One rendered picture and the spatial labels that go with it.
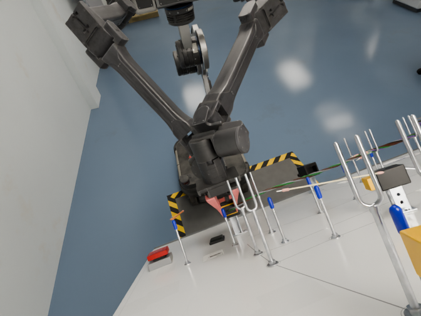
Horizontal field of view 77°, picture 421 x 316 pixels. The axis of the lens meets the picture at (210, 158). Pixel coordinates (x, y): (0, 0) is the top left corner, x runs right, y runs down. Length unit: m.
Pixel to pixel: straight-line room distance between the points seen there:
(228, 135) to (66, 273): 1.89
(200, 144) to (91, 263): 1.74
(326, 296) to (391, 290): 0.06
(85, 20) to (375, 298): 0.83
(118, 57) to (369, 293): 0.73
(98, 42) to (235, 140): 0.49
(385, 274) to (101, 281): 1.89
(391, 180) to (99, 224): 2.10
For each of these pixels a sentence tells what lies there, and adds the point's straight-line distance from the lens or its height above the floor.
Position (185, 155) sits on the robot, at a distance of 2.16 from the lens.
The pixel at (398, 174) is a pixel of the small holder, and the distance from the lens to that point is 0.52.
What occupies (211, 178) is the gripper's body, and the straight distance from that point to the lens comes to 0.58.
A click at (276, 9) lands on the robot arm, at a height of 1.44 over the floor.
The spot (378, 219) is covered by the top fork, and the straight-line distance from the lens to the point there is 0.24.
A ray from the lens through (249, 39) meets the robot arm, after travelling 0.78.
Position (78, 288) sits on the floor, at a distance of 2.15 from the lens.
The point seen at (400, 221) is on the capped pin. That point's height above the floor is 1.54.
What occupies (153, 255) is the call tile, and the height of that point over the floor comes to 1.13.
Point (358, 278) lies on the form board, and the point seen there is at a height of 1.41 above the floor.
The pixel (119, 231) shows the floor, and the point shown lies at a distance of 2.21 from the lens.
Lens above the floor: 1.72
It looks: 45 degrees down
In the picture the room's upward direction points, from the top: 12 degrees counter-clockwise
